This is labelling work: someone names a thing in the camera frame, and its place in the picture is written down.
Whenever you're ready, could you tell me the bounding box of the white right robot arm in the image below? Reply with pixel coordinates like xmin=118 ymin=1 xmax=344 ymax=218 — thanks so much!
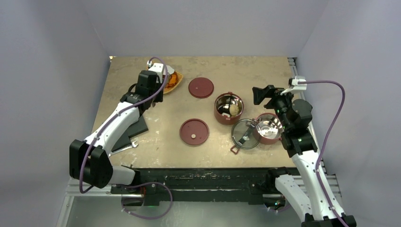
xmin=252 ymin=85 xmax=357 ymax=227

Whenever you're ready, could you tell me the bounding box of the white steamed bun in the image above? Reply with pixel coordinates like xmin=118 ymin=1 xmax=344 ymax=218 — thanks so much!
xmin=229 ymin=105 xmax=240 ymax=116

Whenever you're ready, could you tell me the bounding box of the orange fried cutlet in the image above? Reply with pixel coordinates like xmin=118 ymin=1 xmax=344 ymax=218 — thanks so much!
xmin=165 ymin=74 xmax=179 ymax=89

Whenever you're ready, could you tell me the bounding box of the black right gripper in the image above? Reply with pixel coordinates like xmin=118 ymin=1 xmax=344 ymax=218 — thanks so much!
xmin=253 ymin=84 xmax=300 ymax=131

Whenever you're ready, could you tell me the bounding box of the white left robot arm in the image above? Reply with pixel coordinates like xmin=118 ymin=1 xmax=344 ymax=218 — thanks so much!
xmin=69 ymin=70 xmax=164 ymax=193

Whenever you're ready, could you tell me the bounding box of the white round rice cracker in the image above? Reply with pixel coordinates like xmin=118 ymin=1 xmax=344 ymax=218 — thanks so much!
xmin=166 ymin=65 xmax=175 ymax=75

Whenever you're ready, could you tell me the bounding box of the dark red round lid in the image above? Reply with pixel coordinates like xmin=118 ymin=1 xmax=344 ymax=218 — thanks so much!
xmin=188 ymin=77 xmax=214 ymax=98

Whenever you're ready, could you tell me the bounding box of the steel wrench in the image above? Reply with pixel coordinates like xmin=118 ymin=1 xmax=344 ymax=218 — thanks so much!
xmin=108 ymin=141 xmax=139 ymax=157

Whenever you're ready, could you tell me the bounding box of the dark red steel lunch pot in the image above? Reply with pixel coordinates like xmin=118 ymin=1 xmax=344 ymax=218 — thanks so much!
xmin=214 ymin=92 xmax=244 ymax=125

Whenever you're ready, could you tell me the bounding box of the woven bamboo basket tray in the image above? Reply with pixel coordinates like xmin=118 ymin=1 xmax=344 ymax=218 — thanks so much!
xmin=163 ymin=71 xmax=183 ymax=94

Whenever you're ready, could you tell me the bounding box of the glass lid with red clasp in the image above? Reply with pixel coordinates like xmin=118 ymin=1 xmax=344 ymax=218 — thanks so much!
xmin=230 ymin=119 xmax=262 ymax=155

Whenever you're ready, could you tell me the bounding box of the black network switch box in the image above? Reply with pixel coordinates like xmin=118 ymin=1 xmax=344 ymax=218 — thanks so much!
xmin=112 ymin=116 xmax=148 ymax=152

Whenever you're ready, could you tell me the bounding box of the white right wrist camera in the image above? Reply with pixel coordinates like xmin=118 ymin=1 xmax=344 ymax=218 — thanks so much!
xmin=280 ymin=76 xmax=307 ymax=96

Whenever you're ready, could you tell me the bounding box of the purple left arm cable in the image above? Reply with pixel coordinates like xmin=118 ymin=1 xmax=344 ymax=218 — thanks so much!
xmin=78 ymin=56 xmax=173 ymax=220

